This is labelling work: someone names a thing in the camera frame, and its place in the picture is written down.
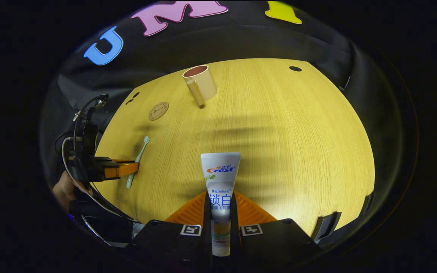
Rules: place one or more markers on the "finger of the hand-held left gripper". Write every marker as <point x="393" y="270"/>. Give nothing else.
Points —
<point x="125" y="161"/>
<point x="121" y="170"/>

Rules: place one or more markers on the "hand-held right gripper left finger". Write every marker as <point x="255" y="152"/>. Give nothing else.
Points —
<point x="208" y="212"/>

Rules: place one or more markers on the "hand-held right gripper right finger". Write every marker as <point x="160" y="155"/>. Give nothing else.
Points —
<point x="233" y="212"/>

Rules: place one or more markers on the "light green toothbrush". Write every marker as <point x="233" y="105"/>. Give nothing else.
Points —
<point x="141" y="151"/>

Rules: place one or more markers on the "white toothpaste tube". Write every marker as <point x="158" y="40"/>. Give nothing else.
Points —
<point x="220" y="178"/>

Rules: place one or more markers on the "round brown coaster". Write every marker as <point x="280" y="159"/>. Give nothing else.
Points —
<point x="158" y="111"/>

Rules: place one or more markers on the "beige cup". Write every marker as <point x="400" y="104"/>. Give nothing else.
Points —
<point x="207" y="85"/>

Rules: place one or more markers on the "black grey clamp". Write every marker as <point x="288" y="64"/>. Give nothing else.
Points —
<point x="368" y="204"/>
<point x="326" y="227"/>

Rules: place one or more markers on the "black backdrop cloth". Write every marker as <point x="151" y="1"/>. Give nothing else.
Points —
<point x="241" y="38"/>

